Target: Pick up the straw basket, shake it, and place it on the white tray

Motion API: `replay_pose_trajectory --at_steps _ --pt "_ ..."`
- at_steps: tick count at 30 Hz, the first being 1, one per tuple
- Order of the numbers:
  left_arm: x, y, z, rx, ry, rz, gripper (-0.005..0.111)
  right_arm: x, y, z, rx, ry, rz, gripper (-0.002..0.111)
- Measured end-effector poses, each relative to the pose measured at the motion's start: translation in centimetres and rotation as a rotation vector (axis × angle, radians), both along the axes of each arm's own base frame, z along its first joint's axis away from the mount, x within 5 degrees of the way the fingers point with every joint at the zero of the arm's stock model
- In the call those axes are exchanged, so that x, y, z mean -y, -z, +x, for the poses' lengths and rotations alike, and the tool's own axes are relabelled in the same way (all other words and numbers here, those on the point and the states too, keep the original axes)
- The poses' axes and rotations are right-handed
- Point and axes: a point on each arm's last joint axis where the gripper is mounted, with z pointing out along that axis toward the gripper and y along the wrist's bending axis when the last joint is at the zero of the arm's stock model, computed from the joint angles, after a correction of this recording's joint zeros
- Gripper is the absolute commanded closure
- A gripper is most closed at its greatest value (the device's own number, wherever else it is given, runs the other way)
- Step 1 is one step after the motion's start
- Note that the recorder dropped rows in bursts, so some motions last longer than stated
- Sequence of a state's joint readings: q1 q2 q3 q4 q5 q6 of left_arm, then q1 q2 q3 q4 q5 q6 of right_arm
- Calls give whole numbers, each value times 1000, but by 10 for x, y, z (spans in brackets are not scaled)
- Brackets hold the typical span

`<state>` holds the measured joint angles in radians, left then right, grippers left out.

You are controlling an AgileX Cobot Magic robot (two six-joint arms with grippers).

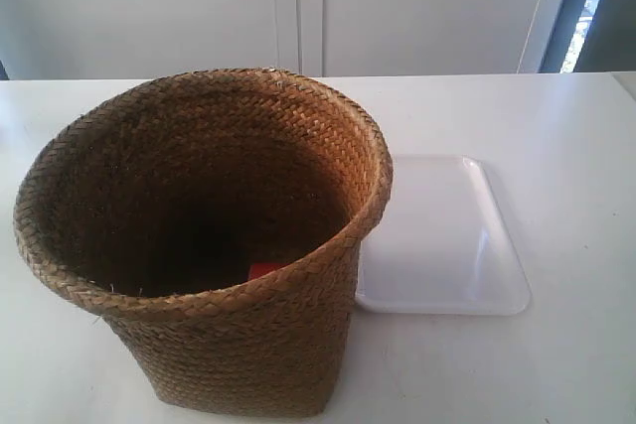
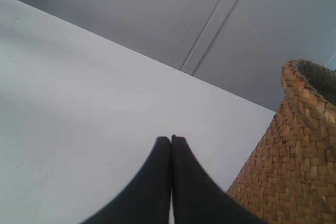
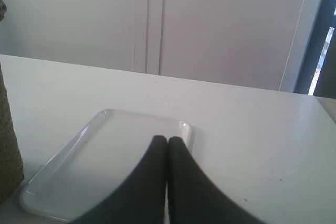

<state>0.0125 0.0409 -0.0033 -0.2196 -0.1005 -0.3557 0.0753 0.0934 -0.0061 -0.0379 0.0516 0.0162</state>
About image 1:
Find brown woven wicker basket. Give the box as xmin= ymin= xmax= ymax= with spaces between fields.
xmin=13 ymin=69 xmax=393 ymax=417

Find dark red object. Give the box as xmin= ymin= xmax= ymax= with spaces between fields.
xmin=247 ymin=262 xmax=283 ymax=281

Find white plastic tray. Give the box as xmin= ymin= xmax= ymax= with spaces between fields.
xmin=356 ymin=155 xmax=531 ymax=316

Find white cabinet doors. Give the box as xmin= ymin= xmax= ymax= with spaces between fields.
xmin=1 ymin=0 xmax=561 ymax=79

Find dark window frame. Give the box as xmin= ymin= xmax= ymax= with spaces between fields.
xmin=539 ymin=0 xmax=635 ymax=73

